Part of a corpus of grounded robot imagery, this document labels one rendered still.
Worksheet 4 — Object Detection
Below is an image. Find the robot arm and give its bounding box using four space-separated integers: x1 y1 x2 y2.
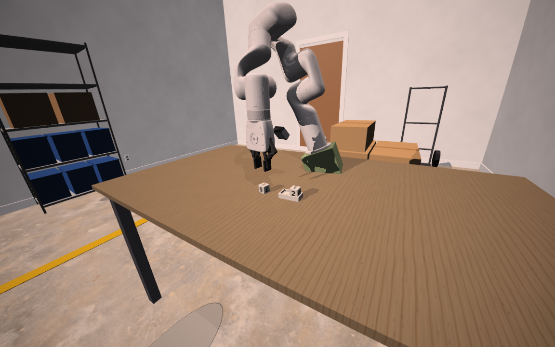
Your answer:
234 2 331 154

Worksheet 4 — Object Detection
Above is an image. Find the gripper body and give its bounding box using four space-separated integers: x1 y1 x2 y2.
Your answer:
246 118 275 152

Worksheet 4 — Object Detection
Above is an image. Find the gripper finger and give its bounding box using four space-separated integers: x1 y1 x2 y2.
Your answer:
263 138 278 172
250 150 262 169

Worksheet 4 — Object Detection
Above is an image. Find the beige calendar cube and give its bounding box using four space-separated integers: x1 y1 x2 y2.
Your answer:
290 186 301 197
258 183 270 194

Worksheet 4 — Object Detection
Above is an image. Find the beige rectangular tray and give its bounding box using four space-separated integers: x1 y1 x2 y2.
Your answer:
278 189 303 202

